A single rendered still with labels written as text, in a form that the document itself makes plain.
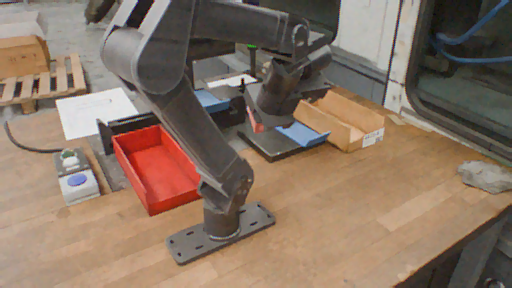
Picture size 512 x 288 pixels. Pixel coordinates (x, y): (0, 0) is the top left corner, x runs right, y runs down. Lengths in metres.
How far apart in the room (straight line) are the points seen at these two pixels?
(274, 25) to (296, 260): 0.38
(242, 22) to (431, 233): 0.51
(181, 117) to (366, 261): 0.39
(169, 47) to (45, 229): 0.49
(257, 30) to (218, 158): 0.19
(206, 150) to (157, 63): 0.17
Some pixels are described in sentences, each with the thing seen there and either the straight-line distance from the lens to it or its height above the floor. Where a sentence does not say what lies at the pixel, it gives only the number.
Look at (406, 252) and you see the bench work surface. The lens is 0.71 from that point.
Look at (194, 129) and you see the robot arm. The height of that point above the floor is 1.15.
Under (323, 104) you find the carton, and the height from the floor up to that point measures 0.92.
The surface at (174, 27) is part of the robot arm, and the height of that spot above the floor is 1.29.
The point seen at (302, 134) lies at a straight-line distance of 0.96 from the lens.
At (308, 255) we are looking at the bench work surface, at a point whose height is 0.90.
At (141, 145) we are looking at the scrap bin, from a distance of 0.96.
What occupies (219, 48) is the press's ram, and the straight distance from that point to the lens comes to 0.94.
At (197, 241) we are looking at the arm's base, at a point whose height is 0.91.
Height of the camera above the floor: 1.39
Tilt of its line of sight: 31 degrees down
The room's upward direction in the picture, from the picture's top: straight up
